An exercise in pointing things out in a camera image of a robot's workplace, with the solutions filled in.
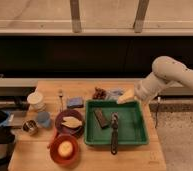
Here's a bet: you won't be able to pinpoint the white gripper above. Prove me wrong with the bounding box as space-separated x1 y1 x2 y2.
117 84 146 104

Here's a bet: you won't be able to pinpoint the green plastic tray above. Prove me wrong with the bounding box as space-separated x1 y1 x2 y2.
84 100 149 146

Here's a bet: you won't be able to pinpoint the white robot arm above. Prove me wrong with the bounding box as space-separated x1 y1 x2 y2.
117 56 193 104

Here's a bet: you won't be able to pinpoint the brown grape bunch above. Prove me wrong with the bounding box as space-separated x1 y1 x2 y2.
92 87 107 100

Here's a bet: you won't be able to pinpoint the dark brown block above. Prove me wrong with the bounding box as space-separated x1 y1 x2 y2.
94 108 109 129

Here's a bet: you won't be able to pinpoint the blue sponge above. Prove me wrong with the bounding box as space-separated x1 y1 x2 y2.
67 97 84 108

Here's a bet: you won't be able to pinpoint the pale food slices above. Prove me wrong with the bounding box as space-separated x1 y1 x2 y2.
62 116 82 129

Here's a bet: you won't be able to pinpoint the dark purple plate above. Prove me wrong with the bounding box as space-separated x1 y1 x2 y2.
55 109 84 137

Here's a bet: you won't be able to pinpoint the metal fork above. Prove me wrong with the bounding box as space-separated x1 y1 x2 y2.
58 90 63 112

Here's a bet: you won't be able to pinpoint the yellow round food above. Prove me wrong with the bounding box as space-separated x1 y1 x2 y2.
58 141 73 158

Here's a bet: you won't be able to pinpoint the blue plastic cup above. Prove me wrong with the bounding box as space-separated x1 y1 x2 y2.
36 111 51 128

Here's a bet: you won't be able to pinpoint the white cup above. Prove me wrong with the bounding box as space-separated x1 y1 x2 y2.
27 92 45 111

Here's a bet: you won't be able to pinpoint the red bowl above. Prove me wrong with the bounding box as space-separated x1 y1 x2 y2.
50 135 79 166

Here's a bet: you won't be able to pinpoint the small metal cup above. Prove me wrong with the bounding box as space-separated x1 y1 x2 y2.
22 120 38 135

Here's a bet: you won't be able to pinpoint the blue cloth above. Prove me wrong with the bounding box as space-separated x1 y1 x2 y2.
0 113 14 126

